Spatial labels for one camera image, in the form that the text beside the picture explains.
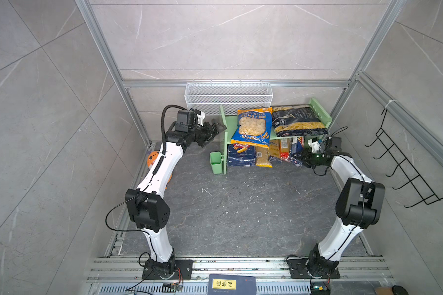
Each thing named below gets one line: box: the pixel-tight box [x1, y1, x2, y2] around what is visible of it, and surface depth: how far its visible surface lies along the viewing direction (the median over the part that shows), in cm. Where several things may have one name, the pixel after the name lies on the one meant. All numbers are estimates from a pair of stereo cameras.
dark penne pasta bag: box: [271, 104, 329, 138], surface depth 86 cm
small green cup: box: [209, 151, 225, 174], surface depth 103 cm
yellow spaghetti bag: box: [255, 145, 273, 168], surface depth 94 cm
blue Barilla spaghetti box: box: [291, 136, 305, 155], surface depth 95 cm
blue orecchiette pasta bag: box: [230, 106, 273, 149], surface depth 83 cm
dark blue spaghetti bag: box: [268, 138, 283, 163], surface depth 97 cm
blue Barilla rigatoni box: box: [227, 143, 256, 167], surface depth 92 cm
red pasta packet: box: [279, 137, 293, 163], surface depth 97 cm
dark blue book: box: [207, 273, 257, 295], surface depth 70 cm
